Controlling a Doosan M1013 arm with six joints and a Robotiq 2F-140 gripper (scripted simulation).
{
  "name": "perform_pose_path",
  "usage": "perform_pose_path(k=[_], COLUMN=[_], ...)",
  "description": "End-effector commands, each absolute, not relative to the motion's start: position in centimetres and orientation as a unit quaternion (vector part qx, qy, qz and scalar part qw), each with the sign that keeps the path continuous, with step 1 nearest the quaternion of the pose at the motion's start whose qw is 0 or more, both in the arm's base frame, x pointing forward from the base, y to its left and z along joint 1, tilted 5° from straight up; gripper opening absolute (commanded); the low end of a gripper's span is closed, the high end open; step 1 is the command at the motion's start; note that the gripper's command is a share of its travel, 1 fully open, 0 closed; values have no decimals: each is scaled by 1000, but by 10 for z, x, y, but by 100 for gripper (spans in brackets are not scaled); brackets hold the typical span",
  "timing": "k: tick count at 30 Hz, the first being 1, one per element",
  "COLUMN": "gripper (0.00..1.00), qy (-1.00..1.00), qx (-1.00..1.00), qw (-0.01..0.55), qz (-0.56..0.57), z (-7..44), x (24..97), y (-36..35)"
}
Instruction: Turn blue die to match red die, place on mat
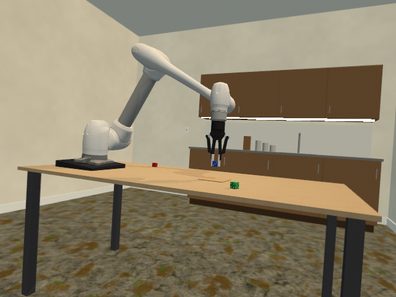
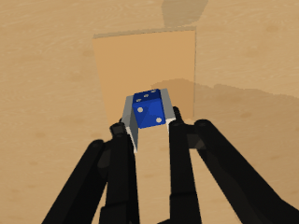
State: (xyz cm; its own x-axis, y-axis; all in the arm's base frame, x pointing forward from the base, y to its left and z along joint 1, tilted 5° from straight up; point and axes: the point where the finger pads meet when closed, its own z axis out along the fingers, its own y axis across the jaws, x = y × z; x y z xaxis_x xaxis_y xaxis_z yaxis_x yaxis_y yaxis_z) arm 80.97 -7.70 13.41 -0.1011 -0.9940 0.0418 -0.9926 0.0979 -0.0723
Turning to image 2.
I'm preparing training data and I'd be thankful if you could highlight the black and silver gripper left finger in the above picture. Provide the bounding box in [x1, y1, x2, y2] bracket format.
[41, 95, 140, 224]

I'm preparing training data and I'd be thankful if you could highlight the orange mat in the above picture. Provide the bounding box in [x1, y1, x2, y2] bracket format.
[92, 30, 195, 127]

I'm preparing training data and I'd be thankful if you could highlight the blue die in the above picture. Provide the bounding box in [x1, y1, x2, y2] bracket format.
[132, 89, 166, 129]

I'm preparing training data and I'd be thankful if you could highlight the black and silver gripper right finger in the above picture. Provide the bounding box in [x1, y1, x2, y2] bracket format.
[160, 88, 299, 224]

